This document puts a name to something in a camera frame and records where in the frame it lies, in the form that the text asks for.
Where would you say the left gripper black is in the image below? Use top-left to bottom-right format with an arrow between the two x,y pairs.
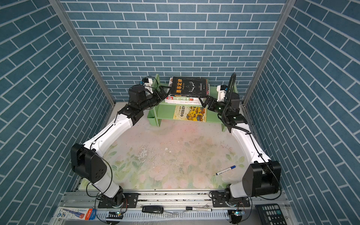
138,86 -> 171,112

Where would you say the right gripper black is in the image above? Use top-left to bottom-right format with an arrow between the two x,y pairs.
200,96 -> 229,118

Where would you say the green nature encyclopedia book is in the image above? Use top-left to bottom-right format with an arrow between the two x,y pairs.
164,77 -> 210,102

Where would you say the yellow cartoon history book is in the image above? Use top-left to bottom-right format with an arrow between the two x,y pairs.
173,106 -> 207,122

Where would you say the black book yellow title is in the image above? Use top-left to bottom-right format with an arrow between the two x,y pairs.
170,76 -> 210,98

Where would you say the white La Dame book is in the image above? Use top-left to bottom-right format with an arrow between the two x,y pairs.
165,98 -> 201,106

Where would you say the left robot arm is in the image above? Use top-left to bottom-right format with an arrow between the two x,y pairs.
70,84 -> 168,200

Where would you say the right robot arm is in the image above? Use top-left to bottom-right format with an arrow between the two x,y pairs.
200,93 -> 282,200

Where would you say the blue white marker pen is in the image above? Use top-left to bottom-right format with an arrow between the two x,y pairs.
216,166 -> 236,175

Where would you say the black remote device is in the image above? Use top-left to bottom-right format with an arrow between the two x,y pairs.
142,205 -> 164,214

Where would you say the black calculator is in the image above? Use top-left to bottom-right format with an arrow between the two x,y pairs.
255,203 -> 287,225

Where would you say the red blue pen package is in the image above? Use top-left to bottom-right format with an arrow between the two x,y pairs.
53,207 -> 97,221

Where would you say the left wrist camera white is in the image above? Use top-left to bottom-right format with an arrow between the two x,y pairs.
142,77 -> 153,93

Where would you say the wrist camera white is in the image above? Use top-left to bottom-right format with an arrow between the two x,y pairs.
217,85 -> 228,102
142,77 -> 153,93

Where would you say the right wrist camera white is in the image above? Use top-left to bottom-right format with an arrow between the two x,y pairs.
217,85 -> 228,102

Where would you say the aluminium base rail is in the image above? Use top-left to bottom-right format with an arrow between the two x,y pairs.
50,190 -> 297,225

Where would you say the black marker on rail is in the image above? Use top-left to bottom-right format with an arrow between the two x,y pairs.
186,206 -> 212,212

